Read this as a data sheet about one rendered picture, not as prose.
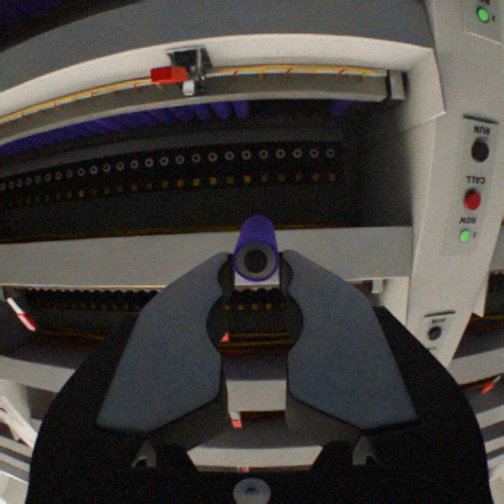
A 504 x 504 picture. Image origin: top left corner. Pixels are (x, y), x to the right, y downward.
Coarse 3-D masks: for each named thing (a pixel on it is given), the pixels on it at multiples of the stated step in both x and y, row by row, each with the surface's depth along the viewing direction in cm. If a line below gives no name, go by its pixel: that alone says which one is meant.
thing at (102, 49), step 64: (192, 0) 18; (256, 0) 17; (320, 0) 17; (384, 0) 17; (0, 64) 18; (64, 64) 18; (128, 64) 20; (384, 64) 22; (320, 128) 37; (384, 128) 30
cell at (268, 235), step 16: (256, 224) 15; (272, 224) 18; (240, 240) 13; (256, 240) 12; (272, 240) 13; (240, 256) 13; (256, 256) 12; (272, 256) 13; (240, 272) 13; (256, 272) 12; (272, 272) 13
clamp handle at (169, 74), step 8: (152, 72) 14; (160, 72) 14; (168, 72) 14; (176, 72) 15; (184, 72) 17; (152, 80) 14; (160, 80) 15; (168, 80) 15; (176, 80) 16; (184, 80) 17; (192, 80) 21; (184, 88) 21; (192, 88) 20
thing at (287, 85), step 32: (96, 96) 24; (128, 96) 24; (160, 96) 24; (224, 96) 24; (256, 96) 25; (288, 96) 25; (320, 96) 25; (352, 96) 24; (384, 96) 23; (0, 128) 25; (32, 128) 25
